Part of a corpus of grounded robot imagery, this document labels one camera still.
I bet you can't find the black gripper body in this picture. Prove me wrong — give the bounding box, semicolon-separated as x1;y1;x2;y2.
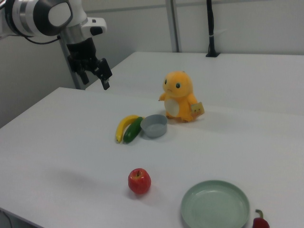
66;37;100;72

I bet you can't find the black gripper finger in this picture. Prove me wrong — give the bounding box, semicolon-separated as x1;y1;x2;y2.
75;64;90;85
94;57;113;90

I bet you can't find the red apple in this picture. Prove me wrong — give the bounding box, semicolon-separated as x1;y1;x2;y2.
128;168;152;195

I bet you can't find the yellow banana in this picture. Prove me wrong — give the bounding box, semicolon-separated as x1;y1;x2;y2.
115;114;143;144

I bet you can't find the green cucumber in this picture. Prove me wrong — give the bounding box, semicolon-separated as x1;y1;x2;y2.
123;116;144;144

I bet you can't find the grey round bowl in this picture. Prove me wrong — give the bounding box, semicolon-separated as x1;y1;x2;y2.
140;114;168;139

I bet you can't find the orange plush toy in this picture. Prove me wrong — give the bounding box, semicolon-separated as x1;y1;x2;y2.
158;70;205;124

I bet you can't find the black pole stand white band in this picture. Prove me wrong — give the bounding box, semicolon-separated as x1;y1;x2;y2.
205;0;221;58

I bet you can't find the pale green plate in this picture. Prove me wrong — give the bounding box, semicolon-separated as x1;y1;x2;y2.
180;180;251;228

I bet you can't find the red chili pepper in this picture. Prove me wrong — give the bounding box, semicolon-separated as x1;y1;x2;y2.
252;209;271;228

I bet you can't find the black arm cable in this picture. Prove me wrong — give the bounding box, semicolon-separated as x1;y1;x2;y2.
22;35;60;45

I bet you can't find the grey partition post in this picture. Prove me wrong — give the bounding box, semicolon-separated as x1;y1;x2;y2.
165;0;180;53

